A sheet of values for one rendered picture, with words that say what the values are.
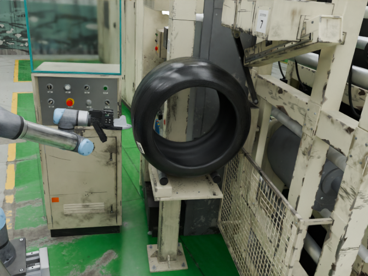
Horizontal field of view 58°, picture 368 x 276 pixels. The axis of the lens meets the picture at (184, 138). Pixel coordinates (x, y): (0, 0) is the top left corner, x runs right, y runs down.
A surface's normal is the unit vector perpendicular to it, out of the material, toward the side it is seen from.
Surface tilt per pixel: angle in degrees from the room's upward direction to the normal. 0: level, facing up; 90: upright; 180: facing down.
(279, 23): 90
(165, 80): 53
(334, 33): 72
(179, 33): 90
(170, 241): 90
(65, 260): 0
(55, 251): 0
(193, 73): 43
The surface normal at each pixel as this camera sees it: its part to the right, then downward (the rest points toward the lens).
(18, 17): 0.41, 0.38
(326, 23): 0.20, 0.09
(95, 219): 0.18, 0.40
